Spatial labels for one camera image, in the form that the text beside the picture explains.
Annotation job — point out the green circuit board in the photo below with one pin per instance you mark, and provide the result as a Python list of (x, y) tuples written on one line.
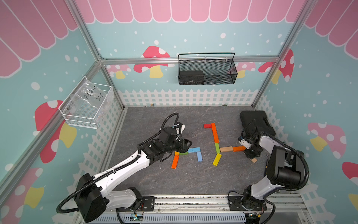
[(136, 218)]

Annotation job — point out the plastic bag in basket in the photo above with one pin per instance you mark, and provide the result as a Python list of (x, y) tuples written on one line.
[(88, 104)]

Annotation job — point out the lime green block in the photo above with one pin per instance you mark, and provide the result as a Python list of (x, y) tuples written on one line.
[(217, 148)]

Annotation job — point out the light blue long block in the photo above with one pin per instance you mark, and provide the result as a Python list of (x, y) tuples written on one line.
[(194, 150)]

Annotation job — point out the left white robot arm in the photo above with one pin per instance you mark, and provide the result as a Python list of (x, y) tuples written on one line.
[(93, 194)]

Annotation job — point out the black box in basket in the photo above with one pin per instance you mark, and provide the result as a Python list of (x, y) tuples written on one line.
[(191, 78)]

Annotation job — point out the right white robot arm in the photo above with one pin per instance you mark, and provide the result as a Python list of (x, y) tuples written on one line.
[(286, 168)]

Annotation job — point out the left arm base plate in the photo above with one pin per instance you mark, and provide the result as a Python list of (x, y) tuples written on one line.
[(145, 203)]

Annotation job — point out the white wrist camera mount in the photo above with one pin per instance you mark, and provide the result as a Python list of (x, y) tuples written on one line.
[(244, 143), (179, 127)]

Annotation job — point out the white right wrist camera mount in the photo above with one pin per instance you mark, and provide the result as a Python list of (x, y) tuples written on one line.
[(244, 143)]

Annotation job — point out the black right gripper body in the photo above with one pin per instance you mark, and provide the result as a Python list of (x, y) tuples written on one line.
[(253, 151)]

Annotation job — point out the clear wire wall basket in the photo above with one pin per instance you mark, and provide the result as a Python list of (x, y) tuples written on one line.
[(72, 122)]

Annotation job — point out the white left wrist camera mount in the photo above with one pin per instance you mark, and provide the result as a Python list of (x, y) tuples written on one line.
[(179, 127)]

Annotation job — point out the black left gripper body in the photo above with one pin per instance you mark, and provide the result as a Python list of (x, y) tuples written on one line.
[(180, 146)]

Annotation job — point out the black wire mesh basket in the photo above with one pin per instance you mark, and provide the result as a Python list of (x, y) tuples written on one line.
[(218, 68)]

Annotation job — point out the light blue short block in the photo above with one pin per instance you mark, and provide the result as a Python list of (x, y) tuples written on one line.
[(199, 157)]

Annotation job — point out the black plastic tool case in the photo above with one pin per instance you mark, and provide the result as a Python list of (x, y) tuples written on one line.
[(257, 120)]

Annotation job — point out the yellow long block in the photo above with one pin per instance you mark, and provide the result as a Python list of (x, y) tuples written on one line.
[(217, 159)]

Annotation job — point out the red-orange block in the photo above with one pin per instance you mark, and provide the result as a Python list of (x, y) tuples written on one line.
[(214, 130)]

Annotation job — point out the orange long block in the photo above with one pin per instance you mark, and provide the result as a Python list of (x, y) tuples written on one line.
[(175, 162)]

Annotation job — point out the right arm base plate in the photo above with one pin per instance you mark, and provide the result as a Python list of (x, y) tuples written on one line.
[(237, 203)]

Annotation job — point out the tan wooden short block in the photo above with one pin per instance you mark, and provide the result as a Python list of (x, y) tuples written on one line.
[(226, 149)]

